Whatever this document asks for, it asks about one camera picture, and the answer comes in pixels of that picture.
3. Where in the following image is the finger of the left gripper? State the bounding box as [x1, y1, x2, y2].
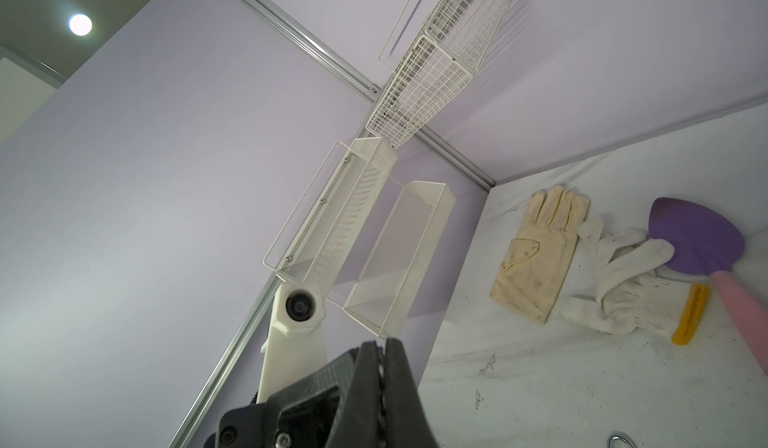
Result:
[212, 348, 359, 447]

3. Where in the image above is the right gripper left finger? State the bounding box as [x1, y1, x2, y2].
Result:
[326, 341, 383, 447]

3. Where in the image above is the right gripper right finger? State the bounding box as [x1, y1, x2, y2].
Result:
[383, 338, 438, 448]

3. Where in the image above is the black padlock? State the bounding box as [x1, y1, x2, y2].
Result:
[606, 432, 637, 448]

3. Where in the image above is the lower white mesh shelf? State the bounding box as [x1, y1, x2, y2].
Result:
[343, 180, 455, 339]

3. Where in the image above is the beige leather glove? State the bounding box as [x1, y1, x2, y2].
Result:
[490, 185, 590, 323]

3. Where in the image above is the white knit glove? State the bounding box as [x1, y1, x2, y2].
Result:
[560, 217, 710, 346]

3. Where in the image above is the purple pink trowel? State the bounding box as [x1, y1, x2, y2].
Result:
[648, 197, 767, 370]

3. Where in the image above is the round ceiling light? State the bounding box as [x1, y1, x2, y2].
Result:
[68, 14, 93, 36]

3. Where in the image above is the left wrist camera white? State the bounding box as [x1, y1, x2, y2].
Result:
[257, 282, 327, 403]

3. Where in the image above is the white wire basket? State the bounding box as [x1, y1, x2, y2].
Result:
[365, 0, 512, 148]

